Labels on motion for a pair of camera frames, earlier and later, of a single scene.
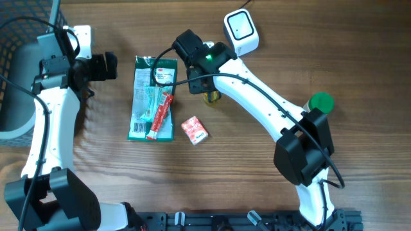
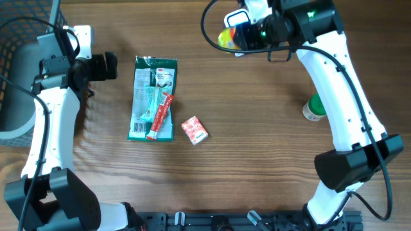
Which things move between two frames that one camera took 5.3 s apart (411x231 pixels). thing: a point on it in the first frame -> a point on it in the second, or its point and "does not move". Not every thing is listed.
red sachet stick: [166, 102] does not move
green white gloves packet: [166, 70] does not move
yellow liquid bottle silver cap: [216, 95] -> [226, 38]
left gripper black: [100, 74] does not move
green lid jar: [322, 101] does not move
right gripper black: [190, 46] -> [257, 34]
